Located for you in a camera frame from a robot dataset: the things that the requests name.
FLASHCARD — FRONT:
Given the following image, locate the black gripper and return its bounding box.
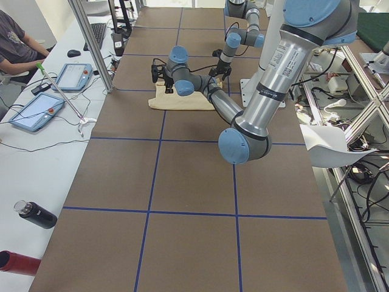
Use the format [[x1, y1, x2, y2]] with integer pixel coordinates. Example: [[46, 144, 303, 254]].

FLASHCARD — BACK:
[[163, 71, 174, 94], [212, 57, 232, 77]]

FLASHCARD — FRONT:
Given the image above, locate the cream long-sleeve printed shirt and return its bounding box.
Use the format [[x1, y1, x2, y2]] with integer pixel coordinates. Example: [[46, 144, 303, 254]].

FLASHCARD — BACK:
[[148, 81, 214, 111]]

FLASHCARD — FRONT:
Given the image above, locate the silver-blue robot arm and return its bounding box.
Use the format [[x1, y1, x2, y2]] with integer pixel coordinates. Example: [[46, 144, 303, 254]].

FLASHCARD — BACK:
[[209, 1, 265, 79], [163, 1, 359, 164]]

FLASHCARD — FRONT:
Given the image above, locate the black keyboard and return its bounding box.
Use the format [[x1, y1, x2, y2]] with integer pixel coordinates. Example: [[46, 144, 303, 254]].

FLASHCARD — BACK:
[[90, 23, 107, 49]]

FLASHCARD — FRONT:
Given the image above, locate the far blue teach pendant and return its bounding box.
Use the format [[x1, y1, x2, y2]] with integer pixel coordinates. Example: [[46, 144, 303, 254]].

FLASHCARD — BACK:
[[55, 63, 93, 92]]

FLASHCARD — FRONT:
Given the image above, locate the blue teach pendant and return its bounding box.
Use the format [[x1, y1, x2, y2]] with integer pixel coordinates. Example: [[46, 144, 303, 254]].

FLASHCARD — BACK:
[[55, 63, 93, 92], [9, 92, 65, 132]]

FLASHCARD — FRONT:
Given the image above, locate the black computer mouse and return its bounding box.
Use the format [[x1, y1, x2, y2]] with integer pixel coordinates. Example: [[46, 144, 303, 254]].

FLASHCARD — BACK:
[[67, 49, 81, 58]]

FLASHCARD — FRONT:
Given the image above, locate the metal rod green tip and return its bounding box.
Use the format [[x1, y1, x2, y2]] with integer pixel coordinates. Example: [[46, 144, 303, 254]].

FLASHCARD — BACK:
[[36, 62, 97, 137]]

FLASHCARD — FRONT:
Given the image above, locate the near blue teach pendant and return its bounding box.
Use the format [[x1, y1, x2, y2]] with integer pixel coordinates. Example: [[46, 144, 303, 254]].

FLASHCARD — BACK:
[[9, 92, 65, 132]]

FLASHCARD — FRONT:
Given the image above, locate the seated person grey shirt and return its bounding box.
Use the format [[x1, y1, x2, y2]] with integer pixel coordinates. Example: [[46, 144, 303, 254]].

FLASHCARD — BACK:
[[1, 10, 50, 83]]

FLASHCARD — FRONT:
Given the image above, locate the black bottle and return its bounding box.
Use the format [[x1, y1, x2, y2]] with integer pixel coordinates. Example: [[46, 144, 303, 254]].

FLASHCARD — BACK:
[[13, 200, 57, 229]]

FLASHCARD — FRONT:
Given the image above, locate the red bottle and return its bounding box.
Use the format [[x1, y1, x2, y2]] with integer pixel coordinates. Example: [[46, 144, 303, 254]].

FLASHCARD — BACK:
[[1, 251, 41, 276]]

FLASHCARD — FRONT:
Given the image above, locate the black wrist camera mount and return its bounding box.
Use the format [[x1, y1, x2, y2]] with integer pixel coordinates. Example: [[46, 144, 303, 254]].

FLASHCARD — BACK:
[[212, 49, 222, 58], [151, 64, 165, 83]]

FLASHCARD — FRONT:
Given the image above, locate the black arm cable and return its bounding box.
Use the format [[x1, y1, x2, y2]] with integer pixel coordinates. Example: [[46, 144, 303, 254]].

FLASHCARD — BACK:
[[151, 57, 219, 74], [224, 21, 241, 43]]

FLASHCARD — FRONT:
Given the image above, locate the aluminium frame post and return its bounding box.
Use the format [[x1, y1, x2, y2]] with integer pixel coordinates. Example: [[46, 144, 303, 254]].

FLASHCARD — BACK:
[[68, 0, 113, 93]]

